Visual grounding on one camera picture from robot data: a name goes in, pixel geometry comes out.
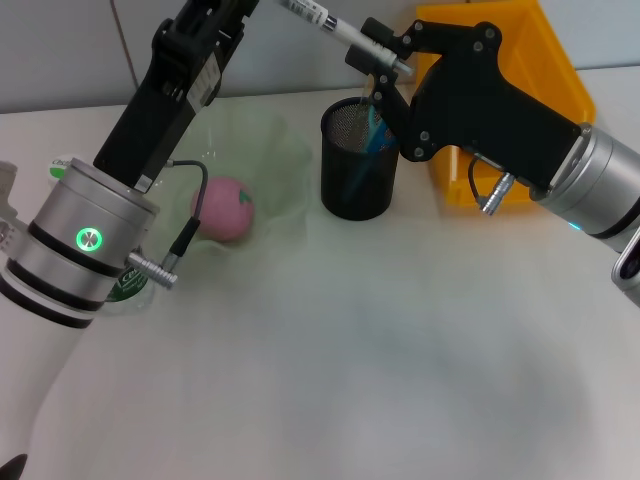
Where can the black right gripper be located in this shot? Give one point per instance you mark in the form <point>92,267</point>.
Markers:
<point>475,100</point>

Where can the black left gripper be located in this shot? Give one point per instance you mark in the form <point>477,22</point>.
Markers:
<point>165,100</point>

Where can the clear plastic ruler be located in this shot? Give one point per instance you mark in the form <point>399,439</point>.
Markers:
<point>367,95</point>

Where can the grey ballpoint pen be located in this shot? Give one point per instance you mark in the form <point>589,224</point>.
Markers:
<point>345,32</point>

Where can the blue capped scissors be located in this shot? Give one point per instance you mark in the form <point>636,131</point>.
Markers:
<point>375,137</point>

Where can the pink toy peach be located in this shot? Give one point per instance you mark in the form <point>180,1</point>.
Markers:
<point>230,210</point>

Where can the clear green-label water bottle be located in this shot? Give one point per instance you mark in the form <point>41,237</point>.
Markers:
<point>127,287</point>

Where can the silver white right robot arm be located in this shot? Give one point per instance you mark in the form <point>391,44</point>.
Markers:
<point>600,180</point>

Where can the black mesh pen holder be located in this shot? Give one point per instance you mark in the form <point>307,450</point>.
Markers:
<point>360,200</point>

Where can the green translucent glass fruit plate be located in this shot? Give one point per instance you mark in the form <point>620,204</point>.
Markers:
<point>280,165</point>

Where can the yellow plastic bin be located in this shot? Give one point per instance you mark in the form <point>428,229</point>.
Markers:
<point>550,60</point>

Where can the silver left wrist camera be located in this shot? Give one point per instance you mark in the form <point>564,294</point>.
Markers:
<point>6,180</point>

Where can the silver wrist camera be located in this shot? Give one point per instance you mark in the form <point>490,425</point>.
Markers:
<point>630,270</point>
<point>6,180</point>

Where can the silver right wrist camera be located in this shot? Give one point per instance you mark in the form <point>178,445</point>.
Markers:
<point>630,270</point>

